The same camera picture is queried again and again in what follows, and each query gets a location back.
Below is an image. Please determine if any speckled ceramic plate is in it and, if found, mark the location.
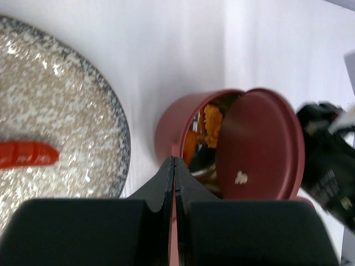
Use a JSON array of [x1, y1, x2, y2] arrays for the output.
[[0, 15, 131, 211]]

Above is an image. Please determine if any dark red lid front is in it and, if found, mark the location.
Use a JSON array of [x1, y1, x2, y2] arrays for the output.
[[216, 88, 305, 200]]

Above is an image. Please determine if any red sausage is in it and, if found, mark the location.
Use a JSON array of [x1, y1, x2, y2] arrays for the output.
[[1, 141, 59, 169]]

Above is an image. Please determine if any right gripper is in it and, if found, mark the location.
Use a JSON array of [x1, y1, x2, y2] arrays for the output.
[[297, 102, 354, 222]]

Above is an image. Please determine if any orange shredded food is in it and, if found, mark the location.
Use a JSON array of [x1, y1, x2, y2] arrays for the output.
[[202, 104, 223, 149]]

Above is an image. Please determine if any dark red lunch container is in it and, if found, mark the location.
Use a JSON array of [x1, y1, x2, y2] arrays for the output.
[[155, 88, 314, 266]]

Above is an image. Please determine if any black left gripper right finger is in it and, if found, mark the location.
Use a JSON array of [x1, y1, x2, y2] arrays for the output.
[[174, 158, 339, 265]]

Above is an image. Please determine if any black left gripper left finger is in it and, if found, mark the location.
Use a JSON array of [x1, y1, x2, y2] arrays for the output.
[[1, 156, 175, 265]]

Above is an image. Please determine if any orange fried chicken piece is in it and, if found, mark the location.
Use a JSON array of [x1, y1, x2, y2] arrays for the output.
[[182, 129, 198, 166]]

